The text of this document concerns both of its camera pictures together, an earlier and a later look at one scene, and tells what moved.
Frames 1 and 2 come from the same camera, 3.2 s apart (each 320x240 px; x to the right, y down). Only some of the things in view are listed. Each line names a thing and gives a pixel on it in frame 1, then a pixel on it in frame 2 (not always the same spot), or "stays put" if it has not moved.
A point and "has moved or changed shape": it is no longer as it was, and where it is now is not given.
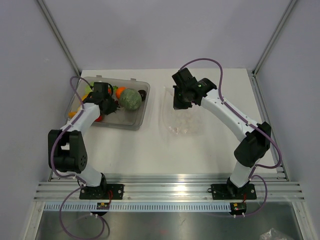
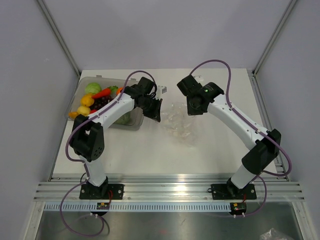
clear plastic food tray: (132, 96) stays put
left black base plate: (104, 192) stays put
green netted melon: (130, 99) has moved or changed shape
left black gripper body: (111, 105) -> (150, 106)
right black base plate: (230, 192) stays put
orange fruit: (119, 91) stays put
